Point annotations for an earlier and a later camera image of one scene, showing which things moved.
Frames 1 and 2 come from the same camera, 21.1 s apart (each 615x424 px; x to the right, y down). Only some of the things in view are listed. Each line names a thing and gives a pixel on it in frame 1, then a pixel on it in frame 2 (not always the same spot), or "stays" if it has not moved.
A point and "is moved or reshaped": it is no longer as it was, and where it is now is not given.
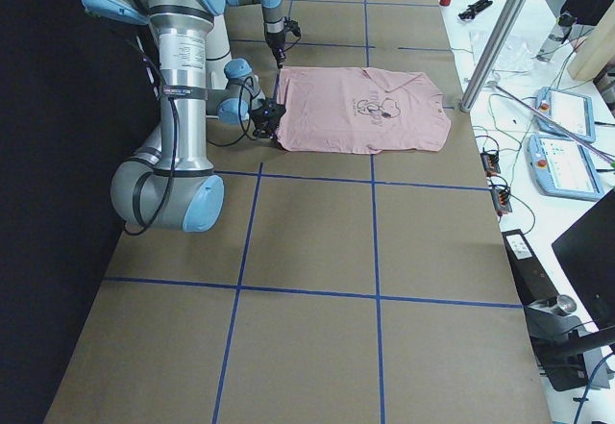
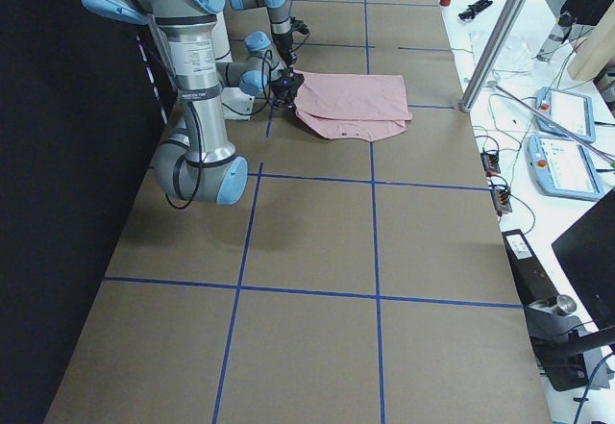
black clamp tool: (472, 9) stays
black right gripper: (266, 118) → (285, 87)
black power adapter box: (532, 280) stays
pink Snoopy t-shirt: (360, 110) is moved or reshaped
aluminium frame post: (500, 39) stays
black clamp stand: (569, 356) stays
